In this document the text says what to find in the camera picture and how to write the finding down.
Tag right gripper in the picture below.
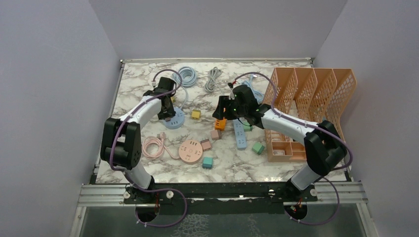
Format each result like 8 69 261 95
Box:
212 96 247 120

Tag green plug adapter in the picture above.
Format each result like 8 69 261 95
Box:
251 142 265 155
243 125 253 132

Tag yellow plug adapter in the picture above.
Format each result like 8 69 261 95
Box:
191 109 201 119

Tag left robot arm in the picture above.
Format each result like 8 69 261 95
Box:
100 77 177 203

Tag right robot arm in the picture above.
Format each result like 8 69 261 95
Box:
212 85 348 201

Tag pink plug adapter centre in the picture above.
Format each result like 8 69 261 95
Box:
210 129 222 141

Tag pink plug adapter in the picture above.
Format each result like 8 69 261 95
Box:
200 139 212 151
210 129 222 141

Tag pink plug adapter lower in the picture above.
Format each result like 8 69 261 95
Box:
200 139 212 151

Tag teal plug adapter front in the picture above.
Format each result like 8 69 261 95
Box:
202 157 213 169

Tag blue long power strip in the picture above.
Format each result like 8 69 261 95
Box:
233 119 247 150

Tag orange power strip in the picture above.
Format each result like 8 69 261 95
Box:
214 118 227 131

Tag blue round power strip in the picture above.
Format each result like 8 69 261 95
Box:
163 107 185 129

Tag pink round power strip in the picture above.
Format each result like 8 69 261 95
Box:
178 140 203 164

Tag orange plastic file rack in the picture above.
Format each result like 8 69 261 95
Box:
261 68 357 163

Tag blue cable bundle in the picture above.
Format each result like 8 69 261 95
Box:
242 73 264 105

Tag blue coiled cable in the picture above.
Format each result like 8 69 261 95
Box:
171 67 198 110

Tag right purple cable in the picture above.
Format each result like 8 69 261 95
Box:
229 72 354 226

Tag grey coiled cable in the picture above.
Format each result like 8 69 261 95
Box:
204 67 227 99

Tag pink coiled cable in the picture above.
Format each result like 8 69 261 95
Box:
142 131 181 160

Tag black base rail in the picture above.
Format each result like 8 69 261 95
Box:
78 182 364 217

